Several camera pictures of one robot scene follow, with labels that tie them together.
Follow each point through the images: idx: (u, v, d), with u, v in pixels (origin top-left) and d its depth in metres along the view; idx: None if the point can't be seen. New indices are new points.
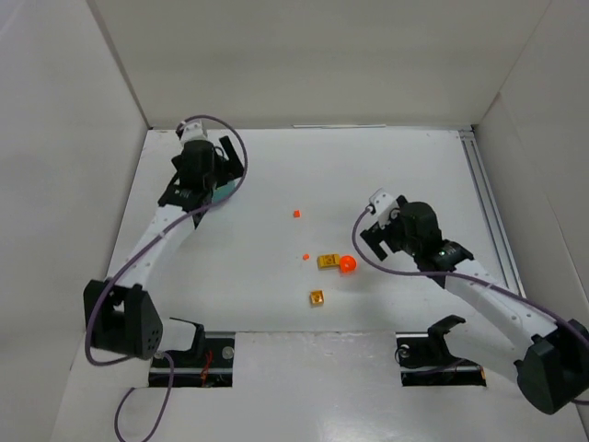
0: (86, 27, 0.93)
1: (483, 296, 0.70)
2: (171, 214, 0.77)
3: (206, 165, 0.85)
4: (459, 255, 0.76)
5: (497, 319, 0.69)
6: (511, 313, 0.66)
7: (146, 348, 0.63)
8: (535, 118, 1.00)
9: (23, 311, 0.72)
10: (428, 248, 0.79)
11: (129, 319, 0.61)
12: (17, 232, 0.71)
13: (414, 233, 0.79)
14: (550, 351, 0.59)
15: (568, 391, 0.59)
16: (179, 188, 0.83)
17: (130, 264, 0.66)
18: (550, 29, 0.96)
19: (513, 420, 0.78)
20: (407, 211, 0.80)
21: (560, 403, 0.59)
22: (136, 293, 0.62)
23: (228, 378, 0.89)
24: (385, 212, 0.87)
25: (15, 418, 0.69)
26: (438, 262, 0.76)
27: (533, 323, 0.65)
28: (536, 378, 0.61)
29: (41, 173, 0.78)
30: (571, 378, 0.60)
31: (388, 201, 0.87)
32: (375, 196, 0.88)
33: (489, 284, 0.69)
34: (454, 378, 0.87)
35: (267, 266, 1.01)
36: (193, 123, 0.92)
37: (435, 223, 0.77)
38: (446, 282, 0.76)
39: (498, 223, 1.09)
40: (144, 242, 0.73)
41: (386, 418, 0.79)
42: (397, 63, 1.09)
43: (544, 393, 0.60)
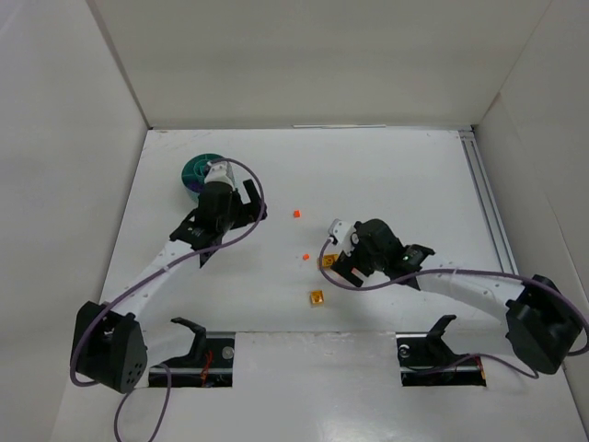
0: (86, 25, 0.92)
1: (454, 284, 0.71)
2: (180, 248, 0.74)
3: (224, 209, 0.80)
4: (422, 255, 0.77)
5: (474, 300, 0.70)
6: (481, 287, 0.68)
7: (126, 380, 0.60)
8: (535, 117, 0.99)
9: (32, 316, 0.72)
10: (393, 258, 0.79)
11: (114, 346, 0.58)
12: (28, 240, 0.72)
13: (375, 249, 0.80)
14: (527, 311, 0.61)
15: (560, 342, 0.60)
16: (193, 225, 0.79)
17: (126, 294, 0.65)
18: (551, 27, 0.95)
19: (509, 419, 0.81)
20: (360, 230, 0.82)
21: (557, 358, 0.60)
22: (128, 321, 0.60)
23: (228, 378, 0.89)
24: (345, 238, 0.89)
25: (21, 420, 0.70)
26: (405, 267, 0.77)
27: (503, 292, 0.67)
28: (528, 346, 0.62)
29: (44, 174, 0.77)
30: (560, 329, 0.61)
31: (346, 227, 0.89)
32: (332, 226, 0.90)
33: (454, 271, 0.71)
34: (454, 378, 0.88)
35: (268, 266, 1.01)
36: (218, 166, 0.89)
37: (389, 232, 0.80)
38: (419, 283, 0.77)
39: (498, 223, 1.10)
40: (147, 273, 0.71)
41: (385, 418, 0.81)
42: (398, 63, 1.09)
43: (541, 357, 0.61)
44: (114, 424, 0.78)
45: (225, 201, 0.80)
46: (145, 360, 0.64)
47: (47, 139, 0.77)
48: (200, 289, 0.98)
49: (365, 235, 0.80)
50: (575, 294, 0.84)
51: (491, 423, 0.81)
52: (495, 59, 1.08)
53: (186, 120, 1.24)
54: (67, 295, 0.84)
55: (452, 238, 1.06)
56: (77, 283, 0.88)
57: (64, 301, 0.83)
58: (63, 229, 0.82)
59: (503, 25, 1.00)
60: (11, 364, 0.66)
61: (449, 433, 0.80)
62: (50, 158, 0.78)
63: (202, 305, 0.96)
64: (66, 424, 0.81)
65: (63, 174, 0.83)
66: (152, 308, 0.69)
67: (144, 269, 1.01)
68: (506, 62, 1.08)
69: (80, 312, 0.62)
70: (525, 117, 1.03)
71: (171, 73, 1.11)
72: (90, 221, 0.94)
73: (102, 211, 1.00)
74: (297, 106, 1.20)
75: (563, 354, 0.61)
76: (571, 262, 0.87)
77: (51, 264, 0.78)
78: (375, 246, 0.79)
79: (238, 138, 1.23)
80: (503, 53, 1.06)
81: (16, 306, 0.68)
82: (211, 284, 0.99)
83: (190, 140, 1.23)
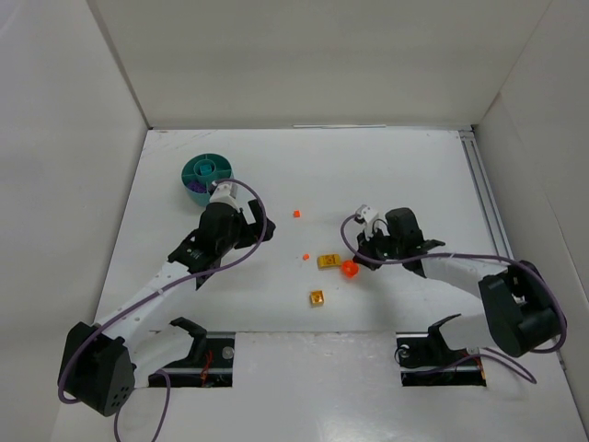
0: (86, 24, 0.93)
1: (449, 266, 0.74)
2: (178, 271, 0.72)
3: (224, 232, 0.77)
4: (434, 248, 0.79)
5: (463, 282, 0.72)
6: (467, 265, 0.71)
7: (111, 403, 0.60)
8: (535, 117, 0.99)
9: (33, 316, 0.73)
10: (409, 246, 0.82)
11: (101, 373, 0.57)
12: (28, 240, 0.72)
13: (397, 232, 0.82)
14: (502, 285, 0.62)
15: (535, 327, 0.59)
16: (192, 245, 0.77)
17: (118, 318, 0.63)
18: (550, 27, 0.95)
19: (508, 420, 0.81)
20: (388, 213, 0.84)
21: (526, 340, 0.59)
22: (116, 348, 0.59)
23: (228, 378, 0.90)
24: (372, 221, 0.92)
25: (20, 420, 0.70)
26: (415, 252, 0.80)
27: (488, 270, 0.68)
28: (499, 321, 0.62)
29: (45, 176, 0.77)
30: (536, 317, 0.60)
31: (375, 213, 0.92)
32: (361, 207, 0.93)
33: (450, 254, 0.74)
34: (454, 378, 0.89)
35: (267, 265, 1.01)
36: (223, 185, 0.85)
37: (414, 222, 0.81)
38: (424, 269, 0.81)
39: (498, 223, 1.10)
40: (141, 296, 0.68)
41: (386, 418, 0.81)
42: (397, 64, 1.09)
43: (509, 335, 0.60)
44: (113, 426, 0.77)
45: (225, 225, 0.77)
46: (132, 382, 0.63)
47: (47, 140, 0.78)
48: (201, 289, 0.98)
49: (391, 217, 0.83)
50: (575, 294, 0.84)
51: (491, 423, 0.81)
52: (495, 59, 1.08)
53: (186, 120, 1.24)
54: (68, 295, 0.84)
55: (451, 238, 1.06)
56: (77, 283, 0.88)
57: (65, 301, 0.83)
58: (63, 231, 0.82)
59: (502, 26, 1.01)
60: (10, 364, 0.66)
61: (450, 433, 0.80)
62: (51, 159, 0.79)
63: (202, 305, 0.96)
64: (67, 424, 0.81)
65: (64, 174, 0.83)
66: (144, 331, 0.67)
67: (144, 269, 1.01)
68: (506, 62, 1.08)
69: (73, 330, 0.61)
70: (525, 118, 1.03)
71: (170, 74, 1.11)
72: (91, 221, 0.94)
73: (103, 212, 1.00)
74: (297, 106, 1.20)
75: (536, 340, 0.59)
76: (571, 261, 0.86)
77: (51, 263, 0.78)
78: (398, 229, 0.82)
79: (238, 138, 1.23)
80: (503, 52, 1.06)
81: (15, 306, 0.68)
82: (211, 284, 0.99)
83: (190, 140, 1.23)
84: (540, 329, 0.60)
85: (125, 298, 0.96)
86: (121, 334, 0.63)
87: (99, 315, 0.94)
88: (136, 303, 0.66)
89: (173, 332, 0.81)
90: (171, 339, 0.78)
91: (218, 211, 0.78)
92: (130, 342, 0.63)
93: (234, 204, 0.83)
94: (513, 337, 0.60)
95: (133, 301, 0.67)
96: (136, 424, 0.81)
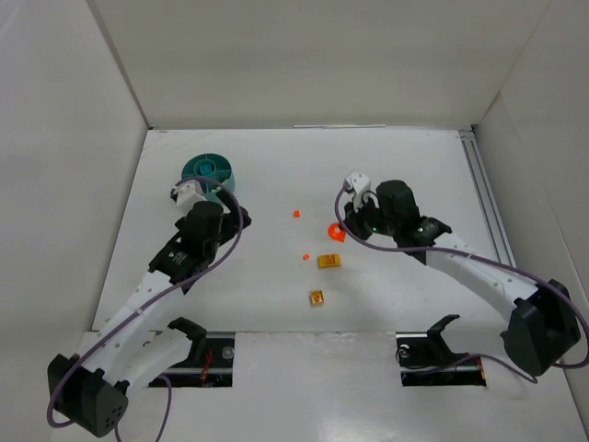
0: (86, 23, 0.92)
1: (465, 268, 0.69)
2: (158, 284, 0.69)
3: (212, 234, 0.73)
4: (436, 228, 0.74)
5: (480, 289, 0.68)
6: (492, 278, 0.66)
7: (105, 424, 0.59)
8: (535, 117, 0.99)
9: (32, 318, 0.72)
10: (406, 225, 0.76)
11: (86, 403, 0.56)
12: (28, 240, 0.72)
13: (392, 210, 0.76)
14: (535, 313, 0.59)
15: (556, 349, 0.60)
16: (176, 248, 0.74)
17: (98, 345, 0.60)
18: (550, 28, 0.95)
19: (507, 420, 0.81)
20: (380, 190, 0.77)
21: (547, 363, 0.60)
22: (96, 379, 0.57)
23: (228, 378, 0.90)
24: (361, 192, 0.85)
25: (21, 420, 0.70)
26: (417, 238, 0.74)
27: (515, 288, 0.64)
28: (522, 343, 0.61)
29: (45, 175, 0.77)
30: (559, 341, 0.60)
31: (363, 182, 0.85)
32: (350, 177, 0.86)
33: (469, 256, 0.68)
34: (453, 378, 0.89)
35: (268, 266, 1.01)
36: (187, 186, 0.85)
37: (411, 200, 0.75)
38: (427, 257, 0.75)
39: (498, 223, 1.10)
40: (121, 318, 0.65)
41: (386, 418, 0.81)
42: (398, 63, 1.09)
43: (531, 357, 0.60)
44: (114, 429, 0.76)
45: (213, 226, 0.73)
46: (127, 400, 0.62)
47: (47, 139, 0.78)
48: (201, 290, 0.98)
49: (386, 197, 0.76)
50: (575, 294, 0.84)
51: (492, 424, 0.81)
52: (494, 60, 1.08)
53: (186, 120, 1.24)
54: (68, 295, 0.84)
55: None
56: (77, 283, 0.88)
57: (65, 301, 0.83)
58: (63, 231, 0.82)
59: (502, 26, 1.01)
60: (10, 366, 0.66)
61: (450, 432, 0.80)
62: (51, 159, 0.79)
63: (202, 305, 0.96)
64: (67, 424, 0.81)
65: (64, 174, 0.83)
66: (129, 354, 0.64)
67: (143, 269, 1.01)
68: (506, 62, 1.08)
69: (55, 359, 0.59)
70: (525, 117, 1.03)
71: (170, 73, 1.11)
72: (90, 221, 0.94)
73: (103, 212, 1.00)
74: (297, 106, 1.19)
75: (554, 361, 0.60)
76: (571, 261, 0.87)
77: (51, 262, 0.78)
78: (394, 210, 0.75)
79: (238, 137, 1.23)
80: (504, 52, 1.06)
81: (15, 307, 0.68)
82: (211, 284, 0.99)
83: (190, 140, 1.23)
84: (560, 350, 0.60)
85: (125, 298, 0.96)
86: (104, 364, 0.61)
87: (99, 315, 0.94)
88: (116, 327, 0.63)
89: (170, 339, 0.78)
90: (167, 346, 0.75)
91: (205, 210, 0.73)
92: (113, 368, 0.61)
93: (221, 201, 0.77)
94: (536, 361, 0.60)
95: (114, 324, 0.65)
96: (136, 424, 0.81)
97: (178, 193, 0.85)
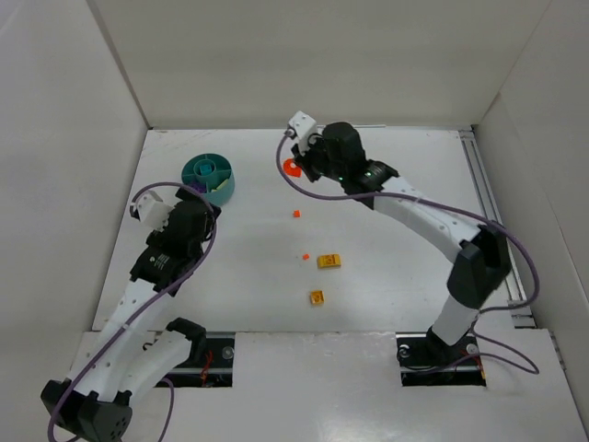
0: (86, 23, 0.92)
1: (412, 213, 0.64)
2: (143, 295, 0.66)
3: (196, 233, 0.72)
4: (385, 175, 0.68)
5: (426, 232, 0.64)
6: (438, 221, 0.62)
7: (110, 437, 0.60)
8: (535, 116, 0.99)
9: (32, 318, 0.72)
10: (353, 172, 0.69)
11: (86, 425, 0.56)
12: (28, 241, 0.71)
13: (338, 155, 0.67)
14: (479, 253, 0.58)
15: (492, 282, 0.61)
16: (156, 252, 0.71)
17: (87, 367, 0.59)
18: (550, 27, 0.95)
19: (509, 420, 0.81)
20: (326, 133, 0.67)
21: (483, 295, 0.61)
22: (91, 404, 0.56)
23: (228, 378, 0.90)
24: (306, 136, 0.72)
25: (22, 421, 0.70)
26: (365, 184, 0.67)
27: (460, 230, 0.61)
28: (462, 280, 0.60)
29: (45, 176, 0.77)
30: (494, 273, 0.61)
31: (308, 124, 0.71)
32: (292, 119, 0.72)
33: (417, 200, 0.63)
34: (453, 378, 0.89)
35: (267, 265, 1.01)
36: (144, 198, 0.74)
37: (359, 143, 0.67)
38: (374, 204, 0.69)
39: (498, 223, 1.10)
40: (108, 334, 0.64)
41: (386, 418, 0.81)
42: (398, 63, 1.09)
43: (470, 292, 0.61)
44: None
45: (197, 226, 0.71)
46: (129, 410, 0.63)
47: (47, 139, 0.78)
48: (201, 290, 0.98)
49: (331, 140, 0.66)
50: (576, 294, 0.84)
51: (492, 424, 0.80)
52: (494, 60, 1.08)
53: (186, 120, 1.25)
54: (67, 295, 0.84)
55: None
56: (76, 283, 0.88)
57: (64, 301, 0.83)
58: (63, 230, 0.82)
59: (502, 26, 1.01)
60: (10, 366, 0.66)
61: (451, 433, 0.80)
62: (51, 158, 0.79)
63: (202, 305, 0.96)
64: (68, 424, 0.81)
65: (64, 174, 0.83)
66: (122, 368, 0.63)
67: None
68: (506, 62, 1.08)
69: (47, 385, 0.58)
70: (525, 117, 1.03)
71: (170, 73, 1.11)
72: (90, 221, 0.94)
73: (103, 211, 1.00)
74: (296, 106, 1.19)
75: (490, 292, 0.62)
76: (571, 261, 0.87)
77: (51, 262, 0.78)
78: (340, 155, 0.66)
79: (238, 137, 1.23)
80: (503, 52, 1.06)
81: (15, 308, 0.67)
82: (212, 284, 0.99)
83: (191, 140, 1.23)
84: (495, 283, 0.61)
85: None
86: (98, 384, 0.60)
87: (99, 315, 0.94)
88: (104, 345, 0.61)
89: (169, 341, 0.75)
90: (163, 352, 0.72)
91: (189, 210, 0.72)
92: (109, 386, 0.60)
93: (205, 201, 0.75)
94: (474, 295, 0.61)
95: (102, 343, 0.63)
96: (137, 425, 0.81)
97: (137, 210, 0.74)
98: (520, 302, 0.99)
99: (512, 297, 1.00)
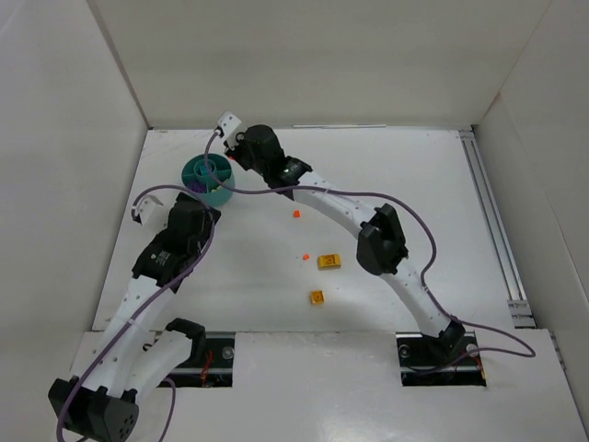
0: (86, 22, 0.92)
1: (323, 202, 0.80)
2: (146, 290, 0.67)
3: (196, 229, 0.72)
4: (302, 171, 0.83)
5: (335, 216, 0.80)
6: (343, 208, 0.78)
7: (119, 435, 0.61)
8: (535, 116, 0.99)
9: (32, 318, 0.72)
10: (275, 169, 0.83)
11: (94, 421, 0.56)
12: (28, 240, 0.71)
13: (259, 155, 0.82)
14: (375, 233, 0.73)
15: (391, 254, 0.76)
16: (157, 249, 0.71)
17: (95, 363, 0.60)
18: (550, 28, 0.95)
19: (509, 420, 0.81)
20: (248, 135, 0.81)
21: (384, 265, 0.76)
22: (99, 399, 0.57)
23: (228, 378, 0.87)
24: (232, 133, 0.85)
25: (22, 420, 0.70)
26: (283, 180, 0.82)
27: (360, 214, 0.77)
28: (366, 254, 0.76)
29: (45, 175, 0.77)
30: (391, 248, 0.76)
31: (233, 124, 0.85)
32: (221, 119, 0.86)
33: (325, 191, 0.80)
34: (454, 378, 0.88)
35: (267, 266, 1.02)
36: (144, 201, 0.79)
37: (277, 144, 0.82)
38: (294, 194, 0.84)
39: (498, 222, 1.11)
40: (113, 331, 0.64)
41: (386, 418, 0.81)
42: (398, 63, 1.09)
43: (374, 263, 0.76)
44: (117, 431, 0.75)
45: (198, 221, 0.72)
46: (136, 408, 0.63)
47: (47, 140, 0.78)
48: (202, 291, 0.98)
49: (253, 143, 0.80)
50: (576, 294, 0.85)
51: (492, 423, 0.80)
52: (494, 60, 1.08)
53: (186, 120, 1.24)
54: (67, 295, 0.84)
55: (452, 238, 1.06)
56: (76, 283, 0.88)
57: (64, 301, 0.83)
58: (63, 230, 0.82)
59: (502, 26, 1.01)
60: (10, 366, 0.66)
61: (451, 433, 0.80)
62: (51, 158, 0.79)
63: (202, 305, 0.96)
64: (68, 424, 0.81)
65: (64, 174, 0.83)
66: (129, 365, 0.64)
67: None
68: (507, 62, 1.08)
69: (54, 384, 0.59)
70: (525, 117, 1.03)
71: (170, 73, 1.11)
72: (90, 221, 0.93)
73: (103, 211, 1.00)
74: (296, 106, 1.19)
75: (390, 261, 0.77)
76: (571, 261, 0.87)
77: (51, 262, 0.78)
78: (261, 154, 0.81)
79: None
80: (503, 53, 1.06)
81: (15, 308, 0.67)
82: (212, 284, 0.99)
83: (190, 140, 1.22)
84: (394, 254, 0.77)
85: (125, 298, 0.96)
86: (105, 380, 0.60)
87: (99, 314, 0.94)
88: (110, 341, 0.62)
89: (170, 340, 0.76)
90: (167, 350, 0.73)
91: (187, 206, 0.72)
92: (116, 382, 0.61)
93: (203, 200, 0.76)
94: (377, 265, 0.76)
95: (109, 338, 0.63)
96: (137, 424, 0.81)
97: (139, 214, 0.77)
98: (521, 302, 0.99)
99: (512, 297, 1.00)
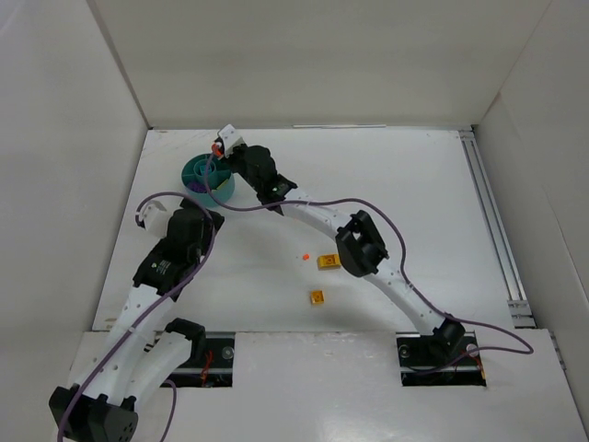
0: (85, 22, 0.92)
1: (306, 213, 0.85)
2: (146, 299, 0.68)
3: (196, 238, 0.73)
4: (289, 189, 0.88)
5: (317, 226, 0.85)
6: (323, 216, 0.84)
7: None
8: (535, 117, 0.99)
9: (32, 318, 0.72)
10: (267, 188, 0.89)
11: (95, 429, 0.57)
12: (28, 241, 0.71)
13: (257, 175, 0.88)
14: (348, 236, 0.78)
15: (370, 256, 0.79)
16: (158, 258, 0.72)
17: (96, 371, 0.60)
18: (550, 28, 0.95)
19: (509, 420, 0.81)
20: (248, 158, 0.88)
21: (364, 266, 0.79)
22: (100, 407, 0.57)
23: (228, 378, 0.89)
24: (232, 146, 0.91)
25: (22, 421, 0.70)
26: (273, 197, 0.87)
27: (337, 221, 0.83)
28: (345, 256, 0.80)
29: (45, 175, 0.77)
30: (370, 250, 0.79)
31: (234, 137, 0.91)
32: (223, 131, 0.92)
33: (306, 203, 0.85)
34: (453, 378, 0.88)
35: (267, 265, 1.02)
36: (145, 208, 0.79)
37: (272, 165, 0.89)
38: (282, 209, 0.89)
39: (498, 223, 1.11)
40: (113, 340, 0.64)
41: (386, 418, 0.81)
42: (397, 63, 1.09)
43: (353, 265, 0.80)
44: None
45: (196, 229, 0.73)
46: (135, 414, 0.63)
47: (47, 140, 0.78)
48: (202, 291, 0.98)
49: (253, 165, 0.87)
50: (576, 295, 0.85)
51: (492, 423, 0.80)
52: (494, 60, 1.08)
53: (186, 120, 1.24)
54: (68, 295, 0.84)
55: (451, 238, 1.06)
56: (76, 283, 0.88)
57: (64, 301, 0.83)
58: (63, 230, 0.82)
59: (502, 26, 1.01)
60: (10, 366, 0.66)
61: (451, 433, 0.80)
62: (51, 159, 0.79)
63: (202, 305, 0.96)
64: None
65: (64, 175, 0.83)
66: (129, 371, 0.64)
67: None
68: (506, 63, 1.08)
69: (54, 393, 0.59)
70: (525, 118, 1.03)
71: (170, 73, 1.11)
72: (90, 221, 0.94)
73: (103, 211, 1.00)
74: (296, 106, 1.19)
75: (372, 263, 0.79)
76: (571, 262, 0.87)
77: (51, 262, 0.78)
78: (259, 174, 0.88)
79: None
80: (503, 53, 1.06)
81: (15, 308, 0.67)
82: (212, 284, 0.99)
83: (190, 140, 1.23)
84: (373, 256, 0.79)
85: (124, 298, 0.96)
86: (105, 388, 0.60)
87: (99, 314, 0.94)
88: (110, 349, 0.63)
89: (169, 342, 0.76)
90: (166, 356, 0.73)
91: (185, 215, 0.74)
92: (116, 390, 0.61)
93: (202, 207, 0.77)
94: (357, 267, 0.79)
95: (109, 347, 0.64)
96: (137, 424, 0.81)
97: (143, 219, 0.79)
98: (521, 302, 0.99)
99: (512, 297, 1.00)
